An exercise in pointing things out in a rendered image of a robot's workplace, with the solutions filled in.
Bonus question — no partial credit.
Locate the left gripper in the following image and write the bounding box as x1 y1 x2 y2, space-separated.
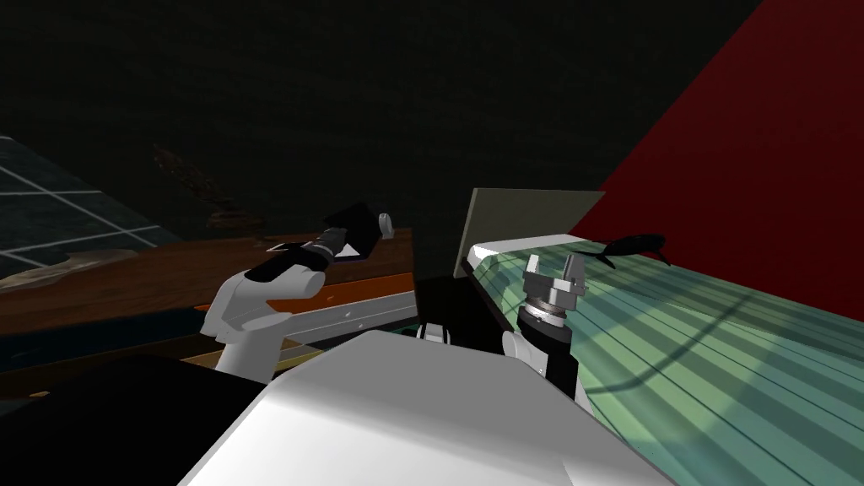
323 202 395 262

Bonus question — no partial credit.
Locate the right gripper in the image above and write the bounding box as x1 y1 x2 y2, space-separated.
522 253 588 313

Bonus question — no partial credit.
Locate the grey flat panel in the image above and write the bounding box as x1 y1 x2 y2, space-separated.
452 188 606 279

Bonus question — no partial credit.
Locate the black curved object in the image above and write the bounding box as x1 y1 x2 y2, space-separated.
572 233 672 270

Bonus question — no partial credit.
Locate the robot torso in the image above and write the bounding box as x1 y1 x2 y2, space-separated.
177 321 677 486

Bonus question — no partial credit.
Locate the brown wooden table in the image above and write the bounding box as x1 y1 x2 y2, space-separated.
0 228 419 342

